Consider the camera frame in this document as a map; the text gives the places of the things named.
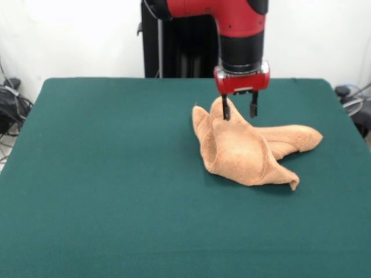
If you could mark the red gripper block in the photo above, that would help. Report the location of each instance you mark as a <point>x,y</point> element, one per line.
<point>243,82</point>

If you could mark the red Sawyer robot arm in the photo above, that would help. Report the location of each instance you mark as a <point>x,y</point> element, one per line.
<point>240,26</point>

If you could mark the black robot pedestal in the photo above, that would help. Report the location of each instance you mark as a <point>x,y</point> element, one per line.
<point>179,52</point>

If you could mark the tan terry towel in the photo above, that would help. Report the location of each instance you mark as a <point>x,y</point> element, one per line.
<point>237,147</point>

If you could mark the dark green table cloth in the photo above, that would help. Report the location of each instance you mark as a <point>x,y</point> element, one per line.
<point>87,188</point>

